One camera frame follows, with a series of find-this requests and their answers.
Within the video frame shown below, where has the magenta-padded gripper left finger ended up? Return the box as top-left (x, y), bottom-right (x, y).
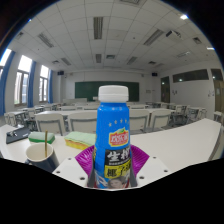
top-left (52, 144), bottom-right (98, 188)

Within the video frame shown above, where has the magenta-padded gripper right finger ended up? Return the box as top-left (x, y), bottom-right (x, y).
top-left (129, 144), bottom-right (173, 188)

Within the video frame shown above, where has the blue drink bottle white cap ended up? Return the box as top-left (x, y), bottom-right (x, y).
top-left (93, 85), bottom-right (132, 190)

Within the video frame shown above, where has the green and yellow cloth stack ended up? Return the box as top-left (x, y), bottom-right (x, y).
top-left (64, 130), bottom-right (98, 151)

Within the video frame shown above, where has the dark blue mug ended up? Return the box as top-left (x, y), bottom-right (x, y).
top-left (24, 142), bottom-right (60, 174)

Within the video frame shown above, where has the golden stick in mug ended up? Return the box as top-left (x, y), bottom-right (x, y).
top-left (44, 129), bottom-right (49, 158)

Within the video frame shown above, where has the green sponge block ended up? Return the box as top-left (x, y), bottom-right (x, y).
top-left (27, 131), bottom-right (56, 145)

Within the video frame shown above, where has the group of white classroom chairs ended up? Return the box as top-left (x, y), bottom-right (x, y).
top-left (3, 98), bottom-right (224, 136)

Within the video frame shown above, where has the green chalkboard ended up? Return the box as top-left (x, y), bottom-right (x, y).
top-left (74, 80), bottom-right (140, 103)

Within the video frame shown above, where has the dark brown door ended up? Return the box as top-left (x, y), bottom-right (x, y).
top-left (160, 76), bottom-right (171, 104)

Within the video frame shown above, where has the tall window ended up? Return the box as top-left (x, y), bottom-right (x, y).
top-left (0, 48), bottom-right (13, 69)
top-left (39, 64), bottom-right (50, 103)
top-left (13, 54), bottom-right (33, 106)

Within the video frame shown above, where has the ceiling projector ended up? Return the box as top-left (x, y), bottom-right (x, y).
top-left (165, 29), bottom-right (183, 39)

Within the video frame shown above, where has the group of ceiling lights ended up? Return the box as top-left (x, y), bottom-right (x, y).
top-left (14, 0), bottom-right (216, 68)

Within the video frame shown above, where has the dark high wall window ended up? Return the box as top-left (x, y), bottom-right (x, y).
top-left (172, 68), bottom-right (210, 83)

